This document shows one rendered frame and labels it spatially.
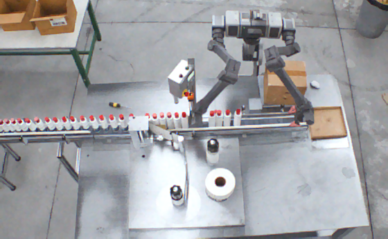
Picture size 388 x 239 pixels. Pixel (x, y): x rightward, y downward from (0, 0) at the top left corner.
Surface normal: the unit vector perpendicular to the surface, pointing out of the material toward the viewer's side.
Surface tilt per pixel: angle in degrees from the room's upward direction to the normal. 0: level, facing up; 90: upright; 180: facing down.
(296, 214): 0
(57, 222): 0
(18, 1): 90
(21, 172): 0
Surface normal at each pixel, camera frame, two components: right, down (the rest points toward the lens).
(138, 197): -0.03, -0.51
